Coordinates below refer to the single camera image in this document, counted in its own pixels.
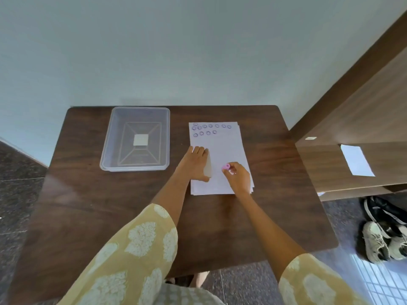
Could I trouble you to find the person's right hand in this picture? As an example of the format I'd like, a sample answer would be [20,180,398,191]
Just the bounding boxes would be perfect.
[222,161,252,196]

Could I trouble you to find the person's left hand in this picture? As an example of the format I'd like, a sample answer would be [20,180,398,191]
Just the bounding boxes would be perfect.
[177,146,212,183]

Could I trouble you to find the white stamped paper sheets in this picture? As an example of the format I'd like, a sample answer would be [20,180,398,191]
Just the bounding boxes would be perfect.
[188,121,255,196]

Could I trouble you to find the person's left forearm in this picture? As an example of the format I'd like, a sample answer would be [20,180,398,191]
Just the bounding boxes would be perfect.
[151,177,192,226]

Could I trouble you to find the person's right forearm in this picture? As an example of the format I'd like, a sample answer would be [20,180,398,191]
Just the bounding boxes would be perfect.
[235,191,307,281]

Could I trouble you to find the clear plastic container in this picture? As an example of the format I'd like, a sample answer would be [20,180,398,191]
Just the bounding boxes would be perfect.
[99,107,171,172]

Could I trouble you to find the yellow patterned garment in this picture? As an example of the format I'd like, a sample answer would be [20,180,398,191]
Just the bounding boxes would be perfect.
[57,203,371,305]

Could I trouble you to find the person's foot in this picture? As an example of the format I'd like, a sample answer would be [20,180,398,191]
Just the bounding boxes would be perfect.
[190,271,210,288]

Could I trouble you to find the white paper sheet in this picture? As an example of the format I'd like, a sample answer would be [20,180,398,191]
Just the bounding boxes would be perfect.
[340,144,376,177]

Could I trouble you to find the brown wooden cabinet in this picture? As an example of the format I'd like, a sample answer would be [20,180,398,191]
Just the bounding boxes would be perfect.
[289,9,407,202]

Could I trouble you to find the black bag with white stripes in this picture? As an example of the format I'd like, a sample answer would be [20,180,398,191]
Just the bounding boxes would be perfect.
[363,196,407,226]

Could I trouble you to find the white sneaker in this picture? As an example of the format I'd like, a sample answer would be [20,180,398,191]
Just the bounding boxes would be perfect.
[362,221,392,263]
[386,225,407,261]

